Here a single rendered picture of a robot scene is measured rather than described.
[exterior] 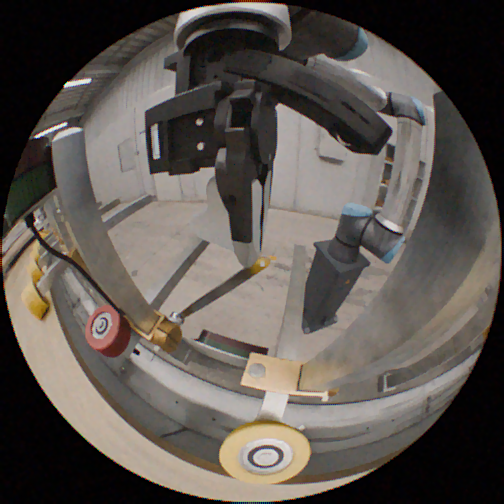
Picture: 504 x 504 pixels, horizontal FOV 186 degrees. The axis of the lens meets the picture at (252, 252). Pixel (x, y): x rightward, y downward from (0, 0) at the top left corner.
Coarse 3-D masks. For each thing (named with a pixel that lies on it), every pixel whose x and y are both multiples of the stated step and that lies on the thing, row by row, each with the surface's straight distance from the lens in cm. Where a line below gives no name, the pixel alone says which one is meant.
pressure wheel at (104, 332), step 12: (96, 312) 30; (108, 312) 27; (96, 324) 27; (108, 324) 27; (120, 324) 25; (96, 336) 27; (108, 336) 25; (120, 336) 25; (96, 348) 26; (108, 348) 25; (120, 348) 26
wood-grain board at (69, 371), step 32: (32, 320) 59; (32, 352) 51; (64, 352) 35; (64, 384) 33; (96, 384) 28; (64, 416) 34; (96, 416) 26; (128, 416) 25; (128, 448) 24; (160, 448) 21; (160, 480) 24; (192, 480) 21; (224, 480) 20; (288, 480) 22; (320, 480) 23; (352, 480) 24
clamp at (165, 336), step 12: (156, 312) 27; (132, 324) 28; (156, 324) 26; (168, 324) 25; (144, 336) 26; (156, 336) 25; (168, 336) 25; (180, 336) 28; (156, 348) 26; (168, 348) 26
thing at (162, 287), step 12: (192, 240) 41; (204, 240) 41; (180, 252) 38; (192, 252) 37; (180, 264) 34; (192, 264) 38; (168, 276) 33; (180, 276) 35; (156, 288) 32; (168, 288) 33; (156, 300) 31; (132, 336) 30; (132, 348) 31
